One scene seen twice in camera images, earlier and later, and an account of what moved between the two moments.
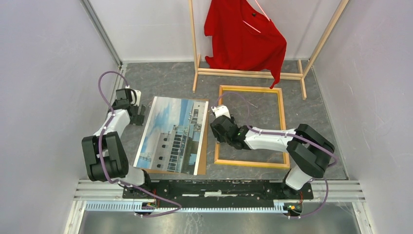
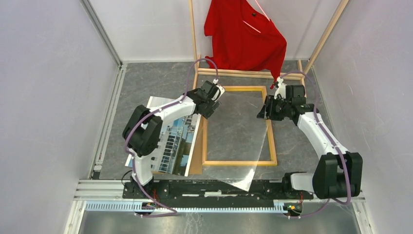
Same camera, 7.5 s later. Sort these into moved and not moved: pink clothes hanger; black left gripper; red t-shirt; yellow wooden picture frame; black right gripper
Moved: yellow wooden picture frame; black right gripper; black left gripper
Not moved: red t-shirt; pink clothes hanger
